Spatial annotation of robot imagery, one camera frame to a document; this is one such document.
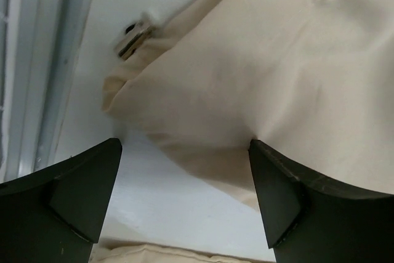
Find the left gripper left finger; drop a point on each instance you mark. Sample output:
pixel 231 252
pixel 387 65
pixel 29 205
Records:
pixel 57 214

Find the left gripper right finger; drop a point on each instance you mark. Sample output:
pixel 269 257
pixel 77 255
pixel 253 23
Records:
pixel 310 217

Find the beige trousers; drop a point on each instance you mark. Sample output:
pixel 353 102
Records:
pixel 312 79

